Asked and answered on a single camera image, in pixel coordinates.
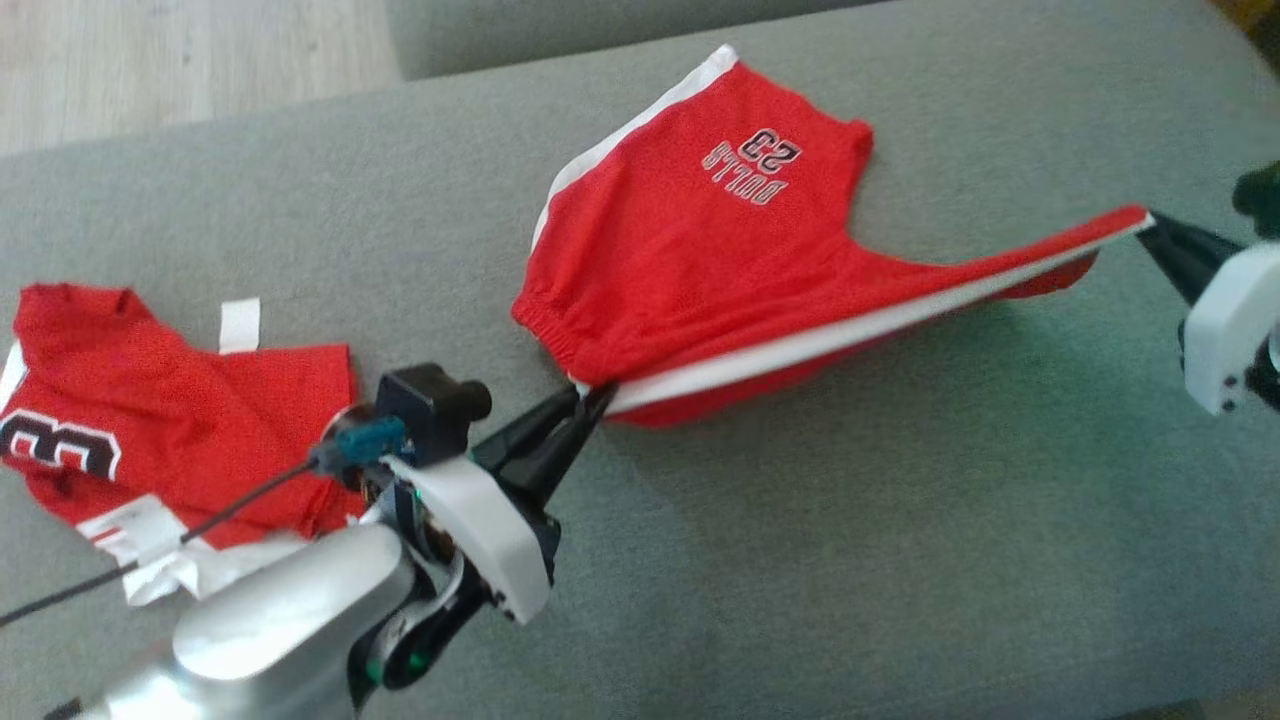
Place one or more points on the grey sofa back cushion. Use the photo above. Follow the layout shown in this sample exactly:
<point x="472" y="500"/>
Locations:
<point x="560" y="30"/>

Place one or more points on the large grey sofa seat cushion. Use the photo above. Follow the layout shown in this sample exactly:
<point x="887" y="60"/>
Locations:
<point x="800" y="550"/>

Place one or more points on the red number 23 jersey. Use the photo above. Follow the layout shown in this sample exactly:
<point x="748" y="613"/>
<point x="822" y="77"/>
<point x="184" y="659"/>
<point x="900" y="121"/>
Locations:
<point x="200" y="420"/>

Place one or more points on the wide yellow sofa backrest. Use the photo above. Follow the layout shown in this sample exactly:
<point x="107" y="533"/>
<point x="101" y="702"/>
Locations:
<point x="1255" y="12"/>

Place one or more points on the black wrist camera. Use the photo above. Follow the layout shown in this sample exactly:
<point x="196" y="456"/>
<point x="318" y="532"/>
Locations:
<point x="425" y="410"/>
<point x="1260" y="200"/>

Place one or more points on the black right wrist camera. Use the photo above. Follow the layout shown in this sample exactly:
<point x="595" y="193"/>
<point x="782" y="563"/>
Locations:
<point x="1260" y="200"/>

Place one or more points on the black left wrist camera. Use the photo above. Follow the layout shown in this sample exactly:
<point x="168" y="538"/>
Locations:
<point x="425" y="410"/>

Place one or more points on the red white-striped shorts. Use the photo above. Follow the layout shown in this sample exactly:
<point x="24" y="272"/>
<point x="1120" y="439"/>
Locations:
<point x="700" y="270"/>

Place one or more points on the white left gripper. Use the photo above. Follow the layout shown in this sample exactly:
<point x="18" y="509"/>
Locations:
<point x="490" y="540"/>

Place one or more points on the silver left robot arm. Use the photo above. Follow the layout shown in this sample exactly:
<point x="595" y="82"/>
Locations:
<point x="280" y="620"/>

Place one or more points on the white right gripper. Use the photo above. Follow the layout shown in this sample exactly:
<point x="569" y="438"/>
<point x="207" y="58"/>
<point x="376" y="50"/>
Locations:
<point x="1235" y="330"/>

